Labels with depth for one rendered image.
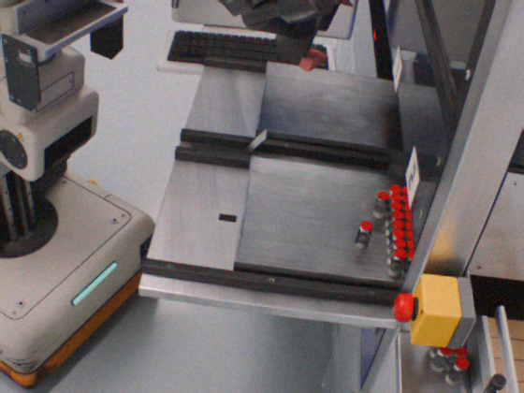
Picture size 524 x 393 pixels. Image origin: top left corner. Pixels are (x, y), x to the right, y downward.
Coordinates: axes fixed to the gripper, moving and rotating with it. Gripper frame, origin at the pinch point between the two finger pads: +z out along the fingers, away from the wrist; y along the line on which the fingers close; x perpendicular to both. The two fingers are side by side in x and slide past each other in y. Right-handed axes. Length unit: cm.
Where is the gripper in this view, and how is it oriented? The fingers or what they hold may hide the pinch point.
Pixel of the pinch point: (335, 29)
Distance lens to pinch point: 112.9
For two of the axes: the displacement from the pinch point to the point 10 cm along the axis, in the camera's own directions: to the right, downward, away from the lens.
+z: 6.4, -0.6, 7.6
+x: -6.5, -5.7, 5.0
